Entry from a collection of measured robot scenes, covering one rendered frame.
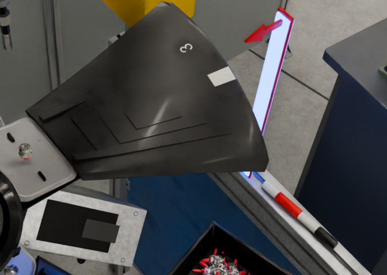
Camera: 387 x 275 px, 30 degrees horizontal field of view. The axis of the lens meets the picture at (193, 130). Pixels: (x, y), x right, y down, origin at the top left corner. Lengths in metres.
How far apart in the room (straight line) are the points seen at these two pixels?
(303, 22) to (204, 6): 0.64
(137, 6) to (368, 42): 0.41
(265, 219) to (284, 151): 1.13
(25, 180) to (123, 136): 0.11
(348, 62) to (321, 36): 1.40
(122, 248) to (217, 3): 1.33
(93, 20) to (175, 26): 0.98
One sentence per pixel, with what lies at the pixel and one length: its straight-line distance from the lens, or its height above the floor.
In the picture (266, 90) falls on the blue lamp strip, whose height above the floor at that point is 1.06.
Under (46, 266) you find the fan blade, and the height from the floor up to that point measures 1.07.
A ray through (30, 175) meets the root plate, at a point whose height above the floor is 1.19.
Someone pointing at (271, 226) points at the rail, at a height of 0.82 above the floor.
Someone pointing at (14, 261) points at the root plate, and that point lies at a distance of 0.75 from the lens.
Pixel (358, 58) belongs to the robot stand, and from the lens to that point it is 1.21.
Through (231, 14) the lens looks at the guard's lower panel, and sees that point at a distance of 2.21.
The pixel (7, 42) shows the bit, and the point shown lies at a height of 1.35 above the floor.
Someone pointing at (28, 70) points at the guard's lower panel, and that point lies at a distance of 1.79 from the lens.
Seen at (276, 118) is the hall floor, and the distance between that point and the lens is 2.31.
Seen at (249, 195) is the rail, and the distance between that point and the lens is 1.12.
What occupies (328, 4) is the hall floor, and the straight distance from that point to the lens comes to 2.74.
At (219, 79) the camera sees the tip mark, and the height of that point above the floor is 1.16.
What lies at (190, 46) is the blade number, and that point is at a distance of 0.82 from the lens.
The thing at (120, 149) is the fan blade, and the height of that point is 1.18.
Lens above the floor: 1.76
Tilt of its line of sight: 52 degrees down
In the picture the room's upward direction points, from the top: 8 degrees clockwise
